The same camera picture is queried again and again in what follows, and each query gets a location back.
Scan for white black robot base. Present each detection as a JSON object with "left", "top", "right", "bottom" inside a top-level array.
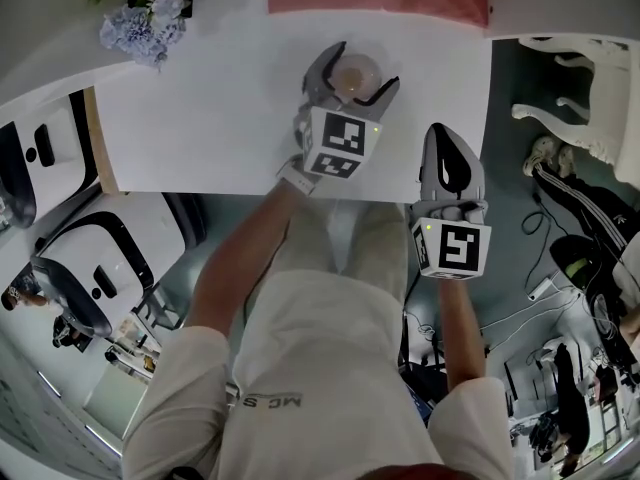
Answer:
[
  {"left": 28, "top": 192, "right": 209, "bottom": 340},
  {"left": 0, "top": 89, "right": 105, "bottom": 230}
]

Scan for blue black device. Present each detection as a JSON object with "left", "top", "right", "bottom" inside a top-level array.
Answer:
[{"left": 403, "top": 385, "right": 436, "bottom": 422}]

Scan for white ornate chair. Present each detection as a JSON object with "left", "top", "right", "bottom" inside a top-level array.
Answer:
[{"left": 509, "top": 36, "right": 640, "bottom": 190}]

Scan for person's right forearm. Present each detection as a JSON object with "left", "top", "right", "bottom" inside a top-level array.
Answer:
[{"left": 436, "top": 276, "right": 490, "bottom": 394}]

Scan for person's left forearm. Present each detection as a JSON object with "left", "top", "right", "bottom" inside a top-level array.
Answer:
[{"left": 183, "top": 183, "right": 304, "bottom": 337}]

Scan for pink round ball object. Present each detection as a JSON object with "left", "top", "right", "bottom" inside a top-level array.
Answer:
[{"left": 327, "top": 52, "right": 386, "bottom": 105}]

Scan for black yellow bag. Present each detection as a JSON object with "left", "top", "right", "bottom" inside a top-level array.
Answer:
[{"left": 548, "top": 234, "right": 597, "bottom": 290}]

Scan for person's beige shirt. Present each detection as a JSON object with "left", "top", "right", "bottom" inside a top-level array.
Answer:
[{"left": 121, "top": 267, "right": 522, "bottom": 480}]

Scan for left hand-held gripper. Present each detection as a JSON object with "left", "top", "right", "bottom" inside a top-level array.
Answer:
[{"left": 293, "top": 41, "right": 403, "bottom": 181}]

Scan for blue hydrangea flowers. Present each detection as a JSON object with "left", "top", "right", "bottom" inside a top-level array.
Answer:
[{"left": 98, "top": 0, "right": 188, "bottom": 71}]

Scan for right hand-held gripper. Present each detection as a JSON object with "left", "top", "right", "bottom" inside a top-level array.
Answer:
[{"left": 405, "top": 122, "right": 494, "bottom": 281}]

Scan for white power strip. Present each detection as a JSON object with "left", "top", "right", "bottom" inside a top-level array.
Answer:
[{"left": 528, "top": 276, "right": 555, "bottom": 303}]

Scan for person's beige trousers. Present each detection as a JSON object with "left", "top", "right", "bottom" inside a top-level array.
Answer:
[{"left": 277, "top": 195, "right": 410, "bottom": 303}]

